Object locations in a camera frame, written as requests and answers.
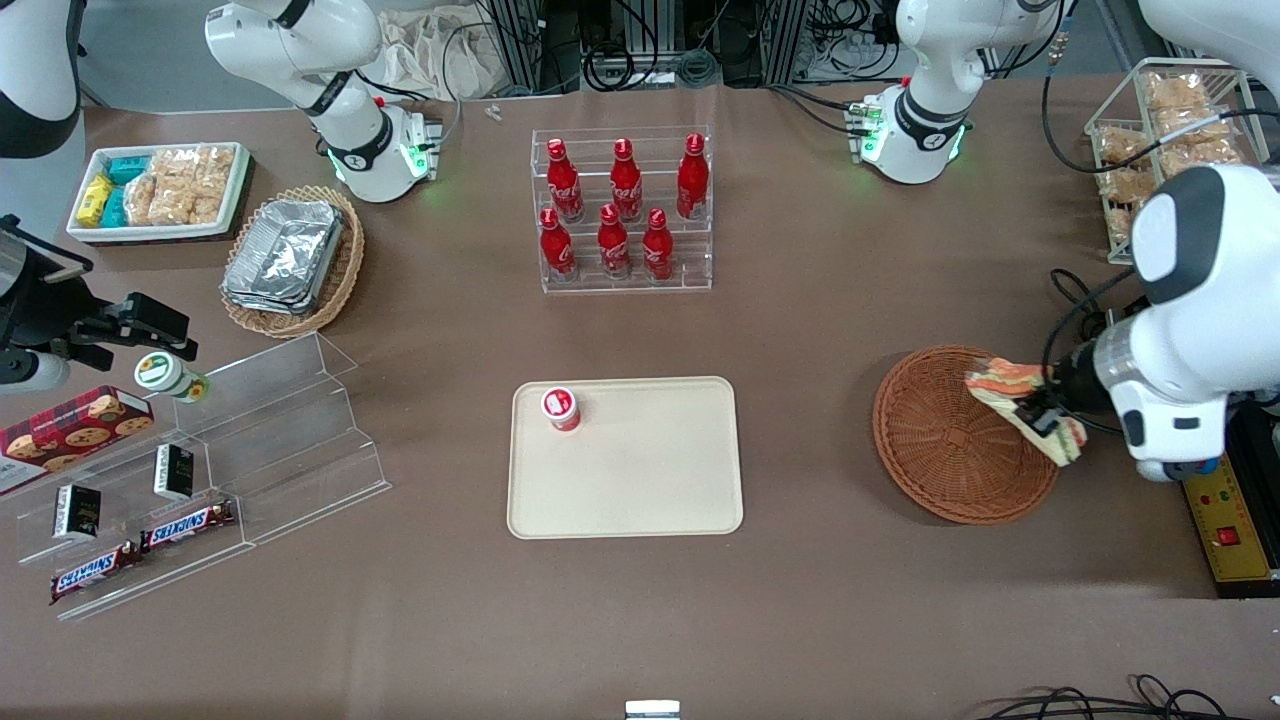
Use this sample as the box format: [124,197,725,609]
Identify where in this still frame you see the red lidded cup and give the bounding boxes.
[541,386,583,433]

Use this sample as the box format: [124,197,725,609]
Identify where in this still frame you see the red plaid cookie box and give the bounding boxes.
[0,385,156,496]

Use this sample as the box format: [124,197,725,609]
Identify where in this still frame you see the coiled black cable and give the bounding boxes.
[583,40,641,93]

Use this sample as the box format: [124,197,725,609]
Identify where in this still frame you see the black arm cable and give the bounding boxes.
[1040,0,1271,176]

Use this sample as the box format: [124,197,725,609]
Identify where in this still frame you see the small black box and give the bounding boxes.
[153,444,196,501]
[52,484,103,542]

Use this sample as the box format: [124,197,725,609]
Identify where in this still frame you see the round brown wicker basket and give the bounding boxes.
[872,345,1063,526]

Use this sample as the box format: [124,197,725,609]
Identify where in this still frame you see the Snickers chocolate bar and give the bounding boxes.
[50,541,143,606]
[140,499,237,553]

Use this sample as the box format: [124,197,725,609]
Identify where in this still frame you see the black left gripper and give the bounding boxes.
[1017,340,1102,437]

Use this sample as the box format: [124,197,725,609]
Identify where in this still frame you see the aluminium foil tray stack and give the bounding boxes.
[222,198,347,317]

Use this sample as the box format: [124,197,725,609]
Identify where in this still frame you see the white rectangular tray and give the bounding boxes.
[66,141,251,244]

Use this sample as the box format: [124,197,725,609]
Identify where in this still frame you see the beige plastic tray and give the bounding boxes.
[506,376,745,541]

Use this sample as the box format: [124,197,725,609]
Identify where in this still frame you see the clear acrylic stepped riser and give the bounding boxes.
[0,400,256,623]
[172,332,393,549]

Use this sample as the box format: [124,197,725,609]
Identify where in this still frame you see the grey metal cylinder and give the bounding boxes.
[0,350,73,393]

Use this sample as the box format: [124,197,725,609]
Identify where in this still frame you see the brown snack bag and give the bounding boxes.
[1098,125,1151,166]
[1143,72,1216,113]
[1100,165,1161,208]
[1150,110,1243,173]
[1105,205,1153,251]

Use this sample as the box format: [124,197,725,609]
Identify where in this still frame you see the green lidded white cup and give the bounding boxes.
[134,351,211,404]

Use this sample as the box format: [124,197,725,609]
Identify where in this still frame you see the triangular sandwich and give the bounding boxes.
[965,358,1088,468]

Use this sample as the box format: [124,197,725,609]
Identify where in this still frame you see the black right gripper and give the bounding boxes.
[0,218,199,362]

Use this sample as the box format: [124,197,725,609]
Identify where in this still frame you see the clear acrylic bottle rack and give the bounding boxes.
[530,125,714,295]

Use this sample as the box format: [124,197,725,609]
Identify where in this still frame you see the beige cloth bag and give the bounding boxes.
[375,8,501,99]

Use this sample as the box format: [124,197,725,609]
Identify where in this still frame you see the oval light wicker basket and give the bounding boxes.
[219,184,366,340]

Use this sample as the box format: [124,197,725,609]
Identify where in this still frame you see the white power strip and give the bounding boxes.
[800,30,906,81]

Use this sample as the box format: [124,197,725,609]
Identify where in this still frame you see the white wire basket rack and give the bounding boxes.
[1085,57,1273,266]

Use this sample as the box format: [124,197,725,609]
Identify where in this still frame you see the red cola bottle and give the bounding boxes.
[676,133,711,221]
[545,138,586,225]
[641,208,676,282]
[539,207,577,283]
[609,138,645,223]
[597,204,633,280]

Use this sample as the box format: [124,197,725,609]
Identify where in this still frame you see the black power cable bundle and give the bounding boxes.
[1050,268,1113,336]

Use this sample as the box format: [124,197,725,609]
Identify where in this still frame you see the black floor cables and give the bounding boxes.
[985,675,1261,720]

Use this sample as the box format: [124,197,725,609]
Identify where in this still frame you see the yellow emergency stop box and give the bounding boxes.
[1180,458,1280,584]

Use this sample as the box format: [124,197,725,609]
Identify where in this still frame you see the black base cable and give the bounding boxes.
[765,83,871,136]

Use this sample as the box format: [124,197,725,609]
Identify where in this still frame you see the aluminium frame post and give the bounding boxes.
[487,0,546,96]
[760,0,811,86]

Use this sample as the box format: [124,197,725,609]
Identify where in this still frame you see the yellow snack packet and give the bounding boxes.
[76,173,115,229]

